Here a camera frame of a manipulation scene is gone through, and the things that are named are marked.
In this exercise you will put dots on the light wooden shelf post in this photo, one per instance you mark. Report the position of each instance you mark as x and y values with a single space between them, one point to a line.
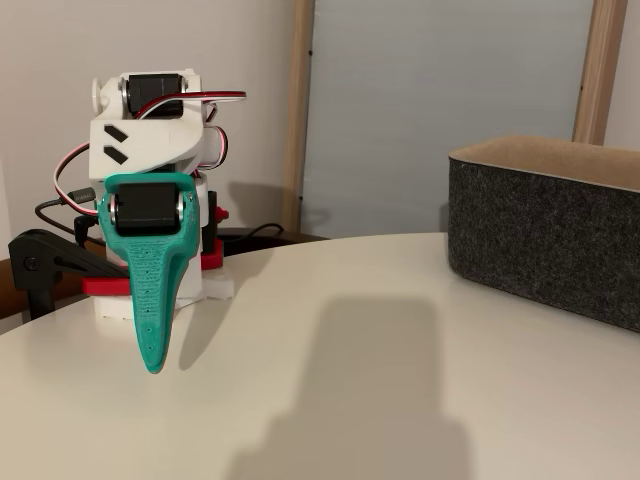
597 75
298 100

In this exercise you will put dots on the teal gripper black servo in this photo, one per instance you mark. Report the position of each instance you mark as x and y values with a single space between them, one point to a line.
146 209

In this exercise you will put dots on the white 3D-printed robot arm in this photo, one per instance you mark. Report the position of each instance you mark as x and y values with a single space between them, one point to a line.
145 145

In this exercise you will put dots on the dark grey felt basket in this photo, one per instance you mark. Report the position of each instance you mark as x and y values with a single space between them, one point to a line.
525 235

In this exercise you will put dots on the black clamp with red pad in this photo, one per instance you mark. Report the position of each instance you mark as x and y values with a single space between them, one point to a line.
212 220
35 255

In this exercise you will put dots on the grey shelf back panel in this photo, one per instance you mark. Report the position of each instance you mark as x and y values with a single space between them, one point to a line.
425 100

